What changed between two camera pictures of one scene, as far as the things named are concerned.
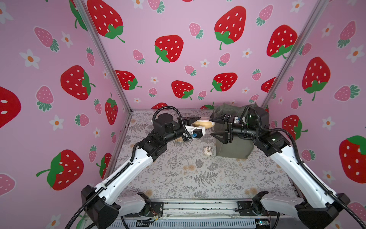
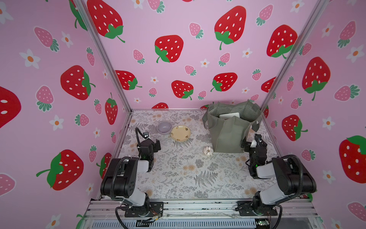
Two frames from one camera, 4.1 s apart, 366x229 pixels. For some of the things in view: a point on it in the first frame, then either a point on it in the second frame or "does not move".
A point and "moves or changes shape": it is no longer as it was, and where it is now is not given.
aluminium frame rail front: [203, 209] does not move
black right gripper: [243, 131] → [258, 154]
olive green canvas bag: [238, 148] moves or changes shape
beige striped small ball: [208, 150] does not move
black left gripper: [188, 121] → [156, 146]
